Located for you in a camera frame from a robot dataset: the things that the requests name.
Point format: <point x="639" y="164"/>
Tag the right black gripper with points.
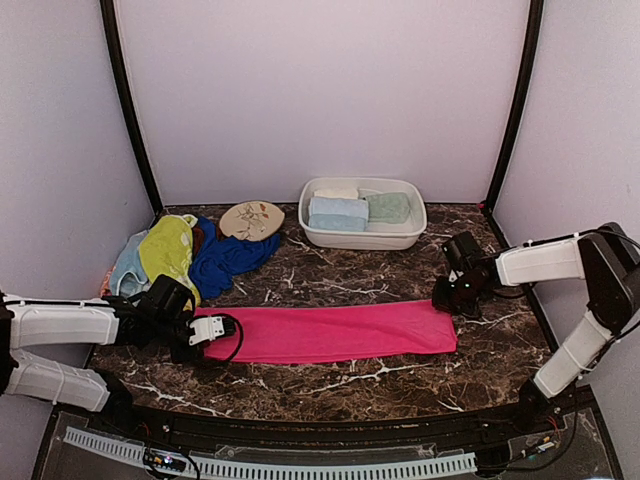
<point x="441" y="302"/>

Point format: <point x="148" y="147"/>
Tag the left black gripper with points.
<point x="188" y="355"/>

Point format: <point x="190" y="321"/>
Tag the pink towel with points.
<point x="283" y="336"/>

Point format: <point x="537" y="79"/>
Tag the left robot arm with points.
<point x="34" y="322"/>

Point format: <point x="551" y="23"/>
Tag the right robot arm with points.
<point x="598" y="269"/>

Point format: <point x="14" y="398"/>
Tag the light blue crumpled towel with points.
<point x="128" y="277"/>

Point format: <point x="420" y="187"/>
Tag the yellow green patterned towel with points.
<point x="167" y="250"/>

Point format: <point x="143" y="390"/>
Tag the white plastic tub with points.
<point x="377" y="236"/>

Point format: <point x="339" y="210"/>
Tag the brown towel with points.
<point x="198" y="238"/>

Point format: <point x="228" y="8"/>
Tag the green rolled towel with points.
<point x="390" y="207"/>

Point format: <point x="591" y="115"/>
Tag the light blue rolled towel back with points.
<point x="356" y="208"/>

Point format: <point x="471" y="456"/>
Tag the light blue rolled towel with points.
<point x="336" y="222"/>
<point x="356" y="208"/>

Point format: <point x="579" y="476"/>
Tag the light blue rolled towel front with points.
<point x="336" y="222"/>

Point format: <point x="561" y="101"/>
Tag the white rolled towel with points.
<point x="337" y="193"/>

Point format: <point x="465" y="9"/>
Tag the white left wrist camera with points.
<point x="210" y="328"/>

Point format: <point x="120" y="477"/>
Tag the black front rail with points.
<point x="482" y="428"/>

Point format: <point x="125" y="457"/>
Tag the white slotted cable duct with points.
<point x="168" y="464"/>

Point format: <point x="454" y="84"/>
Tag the black right frame post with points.
<point x="521" y="89"/>

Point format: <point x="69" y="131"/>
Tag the black frame post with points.
<point x="521" y="89"/>
<point x="128" y="109"/>

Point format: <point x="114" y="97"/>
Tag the black left frame post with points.
<point x="128" y="109"/>

